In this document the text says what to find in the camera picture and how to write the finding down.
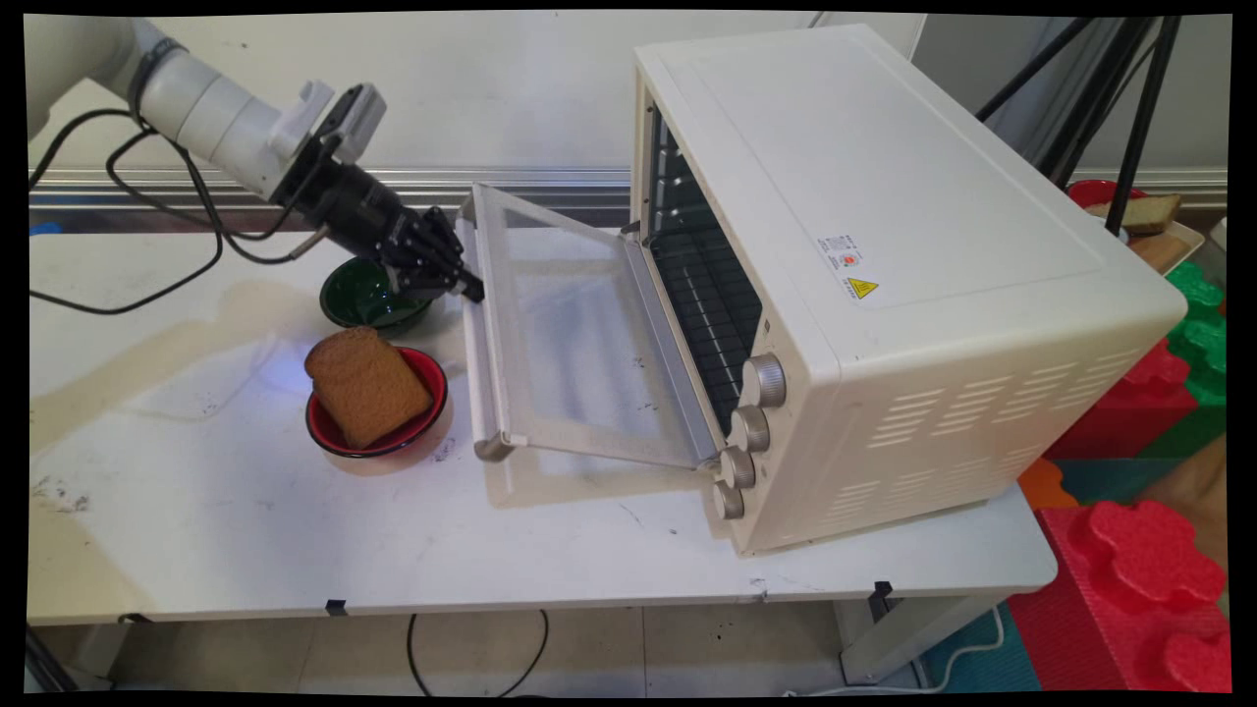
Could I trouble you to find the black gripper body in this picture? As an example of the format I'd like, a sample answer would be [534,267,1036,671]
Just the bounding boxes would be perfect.
[279,145,435,270]

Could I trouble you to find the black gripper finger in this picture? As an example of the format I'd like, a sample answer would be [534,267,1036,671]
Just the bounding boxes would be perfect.
[422,205,470,283]
[390,263,487,304]

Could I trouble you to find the glass oven door with handle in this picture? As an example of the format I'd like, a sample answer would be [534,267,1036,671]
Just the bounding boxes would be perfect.
[456,183,720,471]

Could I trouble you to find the green bowl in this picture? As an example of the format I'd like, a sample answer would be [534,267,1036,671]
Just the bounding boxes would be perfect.
[320,257,435,333]

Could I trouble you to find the red bowl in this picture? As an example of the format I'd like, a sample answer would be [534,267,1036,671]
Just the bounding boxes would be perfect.
[305,346,451,460]

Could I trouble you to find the large silver oven knob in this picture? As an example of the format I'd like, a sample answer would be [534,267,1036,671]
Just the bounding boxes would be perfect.
[740,353,789,409]

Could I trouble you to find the white label sticker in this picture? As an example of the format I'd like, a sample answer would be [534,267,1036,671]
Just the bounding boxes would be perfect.
[819,235,866,275]

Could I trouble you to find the cream toaster oven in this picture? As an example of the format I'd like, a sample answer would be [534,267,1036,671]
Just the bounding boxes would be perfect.
[632,25,1190,559]

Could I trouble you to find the white table leg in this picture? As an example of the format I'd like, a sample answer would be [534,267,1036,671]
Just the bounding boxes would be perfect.
[834,589,1024,686]

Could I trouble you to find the red plate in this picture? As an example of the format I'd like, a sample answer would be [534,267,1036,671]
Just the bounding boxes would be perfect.
[1066,179,1148,213]

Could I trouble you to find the orange foam block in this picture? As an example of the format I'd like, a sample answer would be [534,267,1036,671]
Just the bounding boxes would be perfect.
[1017,458,1082,513]

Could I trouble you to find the teal floor mat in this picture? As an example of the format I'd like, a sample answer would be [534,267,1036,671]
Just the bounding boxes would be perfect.
[918,604,1043,694]

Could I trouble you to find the small red foam block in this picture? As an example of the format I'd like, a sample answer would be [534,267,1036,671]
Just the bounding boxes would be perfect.
[1043,339,1202,462]

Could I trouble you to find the teal foam block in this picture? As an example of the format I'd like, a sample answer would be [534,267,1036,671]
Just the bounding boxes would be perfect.
[1056,458,1179,508]

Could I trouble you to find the light brown bread slice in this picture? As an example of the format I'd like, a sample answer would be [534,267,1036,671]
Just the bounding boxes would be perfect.
[1085,194,1184,237]

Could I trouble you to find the black tripod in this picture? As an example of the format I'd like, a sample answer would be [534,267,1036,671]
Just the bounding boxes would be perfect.
[977,15,1185,237]

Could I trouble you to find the cream tray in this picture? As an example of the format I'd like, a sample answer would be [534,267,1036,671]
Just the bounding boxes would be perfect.
[1108,218,1208,279]

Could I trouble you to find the green foam block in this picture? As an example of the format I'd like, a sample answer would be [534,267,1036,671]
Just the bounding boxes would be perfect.
[1139,260,1229,461]

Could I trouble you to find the large red foam block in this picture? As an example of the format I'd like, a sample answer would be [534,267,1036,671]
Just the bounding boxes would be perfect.
[1009,500,1234,694]

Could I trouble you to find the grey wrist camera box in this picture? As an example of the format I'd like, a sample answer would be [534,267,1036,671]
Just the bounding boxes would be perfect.
[284,81,388,167]

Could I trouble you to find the aluminium wall rail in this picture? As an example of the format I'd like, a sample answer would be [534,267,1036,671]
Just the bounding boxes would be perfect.
[27,165,1230,235]

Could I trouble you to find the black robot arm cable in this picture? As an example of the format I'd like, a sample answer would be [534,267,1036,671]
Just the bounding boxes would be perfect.
[27,108,327,316]

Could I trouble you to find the black oven wire rack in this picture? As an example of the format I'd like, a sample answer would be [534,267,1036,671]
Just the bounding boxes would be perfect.
[647,106,766,435]

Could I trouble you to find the black floor cable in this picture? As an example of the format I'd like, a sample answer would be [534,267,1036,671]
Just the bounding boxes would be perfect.
[407,610,551,699]

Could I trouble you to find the white floor cable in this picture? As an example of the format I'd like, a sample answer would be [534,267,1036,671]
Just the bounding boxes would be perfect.
[784,603,1009,699]

